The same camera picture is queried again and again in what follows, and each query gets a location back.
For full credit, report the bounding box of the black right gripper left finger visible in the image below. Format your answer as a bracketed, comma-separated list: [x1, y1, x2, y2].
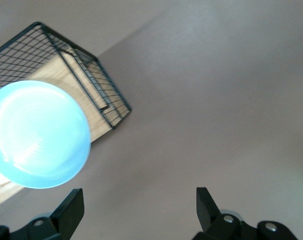
[10, 188, 85, 240]

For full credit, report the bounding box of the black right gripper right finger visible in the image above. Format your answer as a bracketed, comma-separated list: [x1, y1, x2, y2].
[193, 187, 258, 240]

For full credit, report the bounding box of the wooden rack board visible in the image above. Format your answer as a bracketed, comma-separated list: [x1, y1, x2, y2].
[0, 53, 111, 206]

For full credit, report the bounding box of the light blue round plate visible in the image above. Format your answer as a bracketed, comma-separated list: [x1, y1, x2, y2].
[0, 80, 92, 190]

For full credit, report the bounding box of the black wire rack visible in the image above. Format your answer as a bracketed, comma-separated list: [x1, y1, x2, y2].
[0, 21, 132, 210]

